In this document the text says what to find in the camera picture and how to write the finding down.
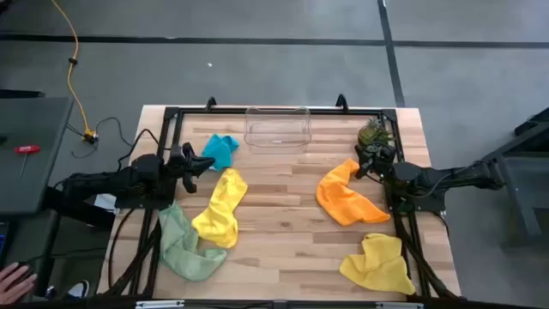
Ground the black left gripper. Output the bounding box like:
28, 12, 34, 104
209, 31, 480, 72
165, 142, 215, 194

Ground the yellow microfiber towel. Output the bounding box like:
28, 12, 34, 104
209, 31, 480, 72
338, 233, 417, 296
190, 167, 249, 249

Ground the orange microfiber towel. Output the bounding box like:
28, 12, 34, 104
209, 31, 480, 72
316, 157, 392, 227

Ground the teal microfiber towel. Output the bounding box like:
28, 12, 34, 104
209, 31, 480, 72
201, 133, 240, 172

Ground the light green microfiber towel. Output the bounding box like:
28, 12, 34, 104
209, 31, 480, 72
158, 199, 228, 283

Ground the potted succulent plant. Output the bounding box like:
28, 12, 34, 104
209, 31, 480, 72
357, 118, 395, 149

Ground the clear plastic bin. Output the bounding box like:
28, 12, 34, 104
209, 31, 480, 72
243, 106, 312, 155

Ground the white paper sheet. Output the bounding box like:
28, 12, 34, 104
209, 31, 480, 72
92, 192, 120, 214

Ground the dark metal side table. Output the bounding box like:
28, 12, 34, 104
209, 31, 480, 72
484, 106, 549, 250

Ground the dark grey side desk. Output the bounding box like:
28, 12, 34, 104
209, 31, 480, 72
0, 96, 75, 215

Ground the person's shoe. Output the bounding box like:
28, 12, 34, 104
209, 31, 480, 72
66, 279, 91, 300

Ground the person's hand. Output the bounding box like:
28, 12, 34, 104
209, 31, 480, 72
0, 262, 38, 305

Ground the thin black floor cable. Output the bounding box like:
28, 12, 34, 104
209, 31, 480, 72
70, 116, 134, 160

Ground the silver metal bracket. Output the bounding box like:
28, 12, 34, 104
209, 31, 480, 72
375, 301, 424, 309
135, 300, 185, 309

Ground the yellow extension cable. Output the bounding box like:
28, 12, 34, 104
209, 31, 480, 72
51, 0, 99, 145

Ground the red-handled hex key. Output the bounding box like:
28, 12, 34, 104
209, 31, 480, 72
13, 144, 42, 179

